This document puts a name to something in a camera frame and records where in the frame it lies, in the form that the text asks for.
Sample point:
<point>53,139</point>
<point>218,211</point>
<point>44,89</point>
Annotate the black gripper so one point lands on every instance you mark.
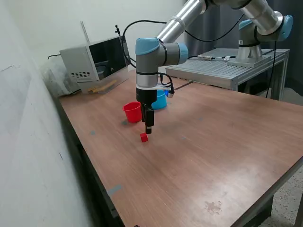
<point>146,95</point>

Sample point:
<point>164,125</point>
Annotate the red cube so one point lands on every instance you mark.
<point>144,137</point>

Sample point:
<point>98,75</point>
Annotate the silver blue UR5e robot arm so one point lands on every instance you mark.
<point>146,61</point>

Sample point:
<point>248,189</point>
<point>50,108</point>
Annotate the red plastic cup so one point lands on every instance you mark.
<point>131,114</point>

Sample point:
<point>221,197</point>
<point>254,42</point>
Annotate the blue plastic cup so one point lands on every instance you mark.
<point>161,101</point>

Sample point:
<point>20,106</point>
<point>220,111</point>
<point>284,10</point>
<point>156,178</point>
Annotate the clear plastic box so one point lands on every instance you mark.
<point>120,76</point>

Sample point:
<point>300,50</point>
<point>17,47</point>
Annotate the wooden sticks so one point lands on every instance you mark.
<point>100,89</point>

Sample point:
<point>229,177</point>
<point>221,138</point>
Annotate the aluminium robot mounting table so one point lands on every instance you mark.
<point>213,71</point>

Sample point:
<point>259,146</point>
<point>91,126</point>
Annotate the long blue tape mark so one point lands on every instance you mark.
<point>114,189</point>

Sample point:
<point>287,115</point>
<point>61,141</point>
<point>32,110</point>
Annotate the silver microwave oven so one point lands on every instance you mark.
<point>78,61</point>

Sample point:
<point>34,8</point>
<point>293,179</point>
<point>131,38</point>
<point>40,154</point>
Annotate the crumpled clear plastic sheet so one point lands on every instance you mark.
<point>55,80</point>

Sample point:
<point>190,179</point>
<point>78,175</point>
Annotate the thin white rod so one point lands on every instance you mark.
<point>84,33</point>

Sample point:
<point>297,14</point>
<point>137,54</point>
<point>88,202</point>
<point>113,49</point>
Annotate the dark grey curtain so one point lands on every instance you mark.
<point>213,23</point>

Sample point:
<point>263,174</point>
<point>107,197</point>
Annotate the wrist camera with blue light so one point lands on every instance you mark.
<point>171,93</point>

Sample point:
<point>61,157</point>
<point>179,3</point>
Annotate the white camera mounting bracket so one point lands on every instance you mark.
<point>163,87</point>

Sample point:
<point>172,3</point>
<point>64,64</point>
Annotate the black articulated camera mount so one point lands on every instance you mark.
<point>116,30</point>

